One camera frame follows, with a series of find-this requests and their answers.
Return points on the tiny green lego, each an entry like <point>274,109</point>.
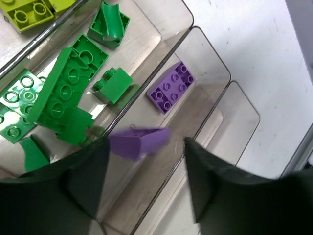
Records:
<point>35,157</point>

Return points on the purple lego piece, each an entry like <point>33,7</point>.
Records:
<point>134,142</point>

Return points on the green tall lego block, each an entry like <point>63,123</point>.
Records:
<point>93,56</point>

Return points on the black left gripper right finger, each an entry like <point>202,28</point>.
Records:
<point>230,201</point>

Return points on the aluminium table edge rail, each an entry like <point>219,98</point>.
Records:
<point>301,154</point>

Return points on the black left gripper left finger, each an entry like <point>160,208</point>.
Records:
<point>61,198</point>

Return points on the green curved slope lego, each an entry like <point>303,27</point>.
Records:
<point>109,25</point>

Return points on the purple eight-stud lego brick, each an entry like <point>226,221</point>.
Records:
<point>170,87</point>

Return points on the clear bin nearest front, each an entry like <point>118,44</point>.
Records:
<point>225,133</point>

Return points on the lime green long lego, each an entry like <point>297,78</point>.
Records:
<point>26,14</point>

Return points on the small green lego brick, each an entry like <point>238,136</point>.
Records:
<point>112,85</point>

